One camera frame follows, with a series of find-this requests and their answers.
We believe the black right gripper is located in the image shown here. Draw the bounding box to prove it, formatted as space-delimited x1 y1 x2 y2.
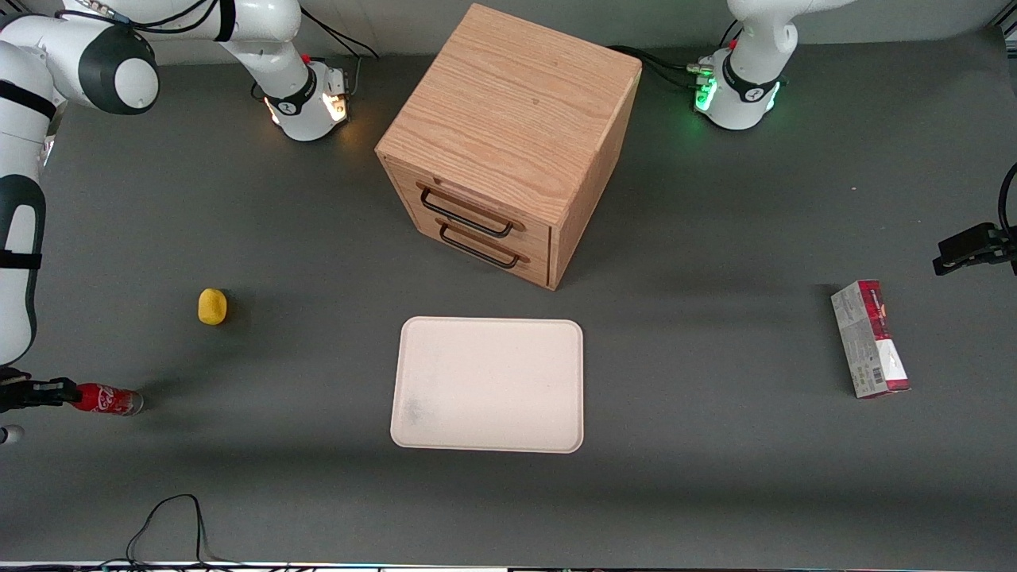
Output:
0 367 82 414

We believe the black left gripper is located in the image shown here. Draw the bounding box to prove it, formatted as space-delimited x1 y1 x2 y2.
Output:
933 223 1017 277

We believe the red coke bottle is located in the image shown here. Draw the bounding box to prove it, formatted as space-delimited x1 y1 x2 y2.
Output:
72 382 145 417

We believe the cream plastic tray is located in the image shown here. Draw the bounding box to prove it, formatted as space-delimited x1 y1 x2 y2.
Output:
390 316 585 454

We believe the red and grey carton box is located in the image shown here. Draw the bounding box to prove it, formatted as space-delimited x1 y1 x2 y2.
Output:
830 279 912 400

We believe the yellow lemon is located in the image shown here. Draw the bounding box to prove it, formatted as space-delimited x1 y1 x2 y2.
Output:
197 288 230 327

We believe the wooden drawer cabinet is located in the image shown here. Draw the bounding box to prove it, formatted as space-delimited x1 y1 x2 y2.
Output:
375 3 643 292

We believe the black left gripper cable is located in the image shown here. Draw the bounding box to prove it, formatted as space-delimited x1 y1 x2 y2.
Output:
998 162 1017 239

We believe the thin black looped cable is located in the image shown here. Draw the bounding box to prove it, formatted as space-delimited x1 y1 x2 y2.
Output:
95 493 263 570

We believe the black left arm base cable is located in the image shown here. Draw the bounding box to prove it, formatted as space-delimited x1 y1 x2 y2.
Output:
607 44 716 90

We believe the black arm base cable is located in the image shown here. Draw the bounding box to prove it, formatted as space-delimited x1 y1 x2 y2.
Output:
607 44 716 90
299 6 381 100

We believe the black drawer handle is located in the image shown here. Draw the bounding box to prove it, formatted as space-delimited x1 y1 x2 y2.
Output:
438 222 522 270
419 186 516 239

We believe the black right arm base cable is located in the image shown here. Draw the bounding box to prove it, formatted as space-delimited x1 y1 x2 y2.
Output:
299 6 381 100

